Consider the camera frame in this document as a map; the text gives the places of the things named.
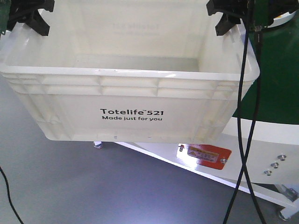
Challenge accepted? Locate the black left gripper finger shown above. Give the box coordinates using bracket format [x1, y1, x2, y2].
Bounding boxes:
[7, 4, 30, 30]
[14, 0, 55, 36]

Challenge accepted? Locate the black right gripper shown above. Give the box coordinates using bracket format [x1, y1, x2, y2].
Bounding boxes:
[206, 0, 299, 36]

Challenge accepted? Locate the white Totelife plastic crate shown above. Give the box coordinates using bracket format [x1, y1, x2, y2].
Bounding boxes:
[0, 0, 261, 143]

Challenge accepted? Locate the green circuit board left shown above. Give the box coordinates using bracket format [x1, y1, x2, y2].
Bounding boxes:
[0, 0, 11, 35]

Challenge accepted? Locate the green circuit board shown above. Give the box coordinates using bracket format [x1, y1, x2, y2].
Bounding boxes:
[0, 0, 11, 35]
[248, 0, 269, 31]

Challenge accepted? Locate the green circuit board right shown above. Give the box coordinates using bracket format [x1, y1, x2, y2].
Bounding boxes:
[248, 0, 269, 31]

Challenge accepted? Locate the red warning label plate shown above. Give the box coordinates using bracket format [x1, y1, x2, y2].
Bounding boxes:
[177, 143, 232, 170]

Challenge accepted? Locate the white outer table rim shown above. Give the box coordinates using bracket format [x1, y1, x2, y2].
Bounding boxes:
[123, 18, 299, 220]

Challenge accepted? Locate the black cable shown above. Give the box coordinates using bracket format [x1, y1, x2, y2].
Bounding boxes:
[221, 17, 249, 224]
[238, 25, 267, 224]
[0, 165, 24, 224]

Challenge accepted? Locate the black cable left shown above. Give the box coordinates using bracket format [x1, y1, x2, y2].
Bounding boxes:
[0, 165, 24, 224]

